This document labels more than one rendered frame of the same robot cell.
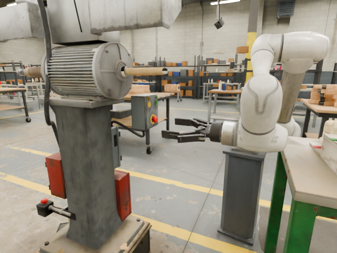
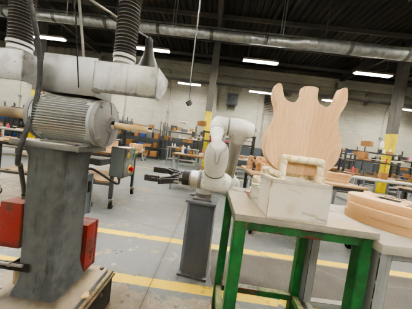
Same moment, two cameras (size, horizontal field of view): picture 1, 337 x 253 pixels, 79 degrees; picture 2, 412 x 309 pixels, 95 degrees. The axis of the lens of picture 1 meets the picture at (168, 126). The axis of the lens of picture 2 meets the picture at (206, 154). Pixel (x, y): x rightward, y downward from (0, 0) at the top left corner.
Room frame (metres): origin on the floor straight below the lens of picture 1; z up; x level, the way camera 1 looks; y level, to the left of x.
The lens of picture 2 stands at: (-0.20, 0.10, 1.21)
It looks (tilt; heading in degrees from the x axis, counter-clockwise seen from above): 3 degrees down; 338
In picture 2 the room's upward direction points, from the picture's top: 7 degrees clockwise
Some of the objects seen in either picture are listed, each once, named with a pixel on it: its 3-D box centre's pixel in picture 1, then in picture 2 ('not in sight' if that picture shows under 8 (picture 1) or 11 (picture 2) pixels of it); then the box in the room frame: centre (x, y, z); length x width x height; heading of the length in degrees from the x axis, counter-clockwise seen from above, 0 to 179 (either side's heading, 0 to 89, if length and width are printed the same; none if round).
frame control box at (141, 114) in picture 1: (133, 115); (111, 164); (1.23, 0.22, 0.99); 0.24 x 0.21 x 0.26; 66
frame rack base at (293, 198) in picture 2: not in sight; (291, 197); (0.47, -0.63, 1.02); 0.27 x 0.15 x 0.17; 70
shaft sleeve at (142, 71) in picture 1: (144, 71); (132, 127); (0.92, 0.10, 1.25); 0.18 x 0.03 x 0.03; 66
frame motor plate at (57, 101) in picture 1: (82, 99); (62, 144); (1.07, 0.45, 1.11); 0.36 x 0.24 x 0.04; 66
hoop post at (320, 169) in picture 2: not in sight; (319, 173); (0.39, -0.69, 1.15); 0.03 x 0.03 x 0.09
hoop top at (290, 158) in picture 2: not in sight; (302, 160); (0.42, -0.61, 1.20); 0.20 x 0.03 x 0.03; 69
